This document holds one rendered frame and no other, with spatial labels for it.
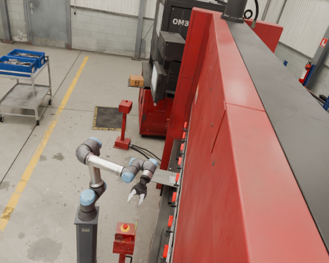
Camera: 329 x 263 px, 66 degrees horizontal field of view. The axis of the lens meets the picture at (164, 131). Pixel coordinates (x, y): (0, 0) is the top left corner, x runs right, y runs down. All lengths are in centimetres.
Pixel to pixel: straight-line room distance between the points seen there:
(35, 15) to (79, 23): 125
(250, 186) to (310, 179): 12
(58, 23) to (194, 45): 667
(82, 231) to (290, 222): 206
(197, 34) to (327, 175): 225
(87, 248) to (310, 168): 220
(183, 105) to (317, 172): 244
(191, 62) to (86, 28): 640
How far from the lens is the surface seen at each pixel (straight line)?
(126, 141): 420
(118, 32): 870
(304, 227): 38
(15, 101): 494
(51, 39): 907
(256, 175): 42
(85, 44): 891
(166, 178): 231
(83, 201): 209
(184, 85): 276
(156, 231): 208
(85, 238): 239
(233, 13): 228
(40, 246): 310
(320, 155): 56
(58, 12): 884
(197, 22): 261
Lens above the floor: 254
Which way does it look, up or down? 32 degrees down
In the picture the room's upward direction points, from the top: 11 degrees clockwise
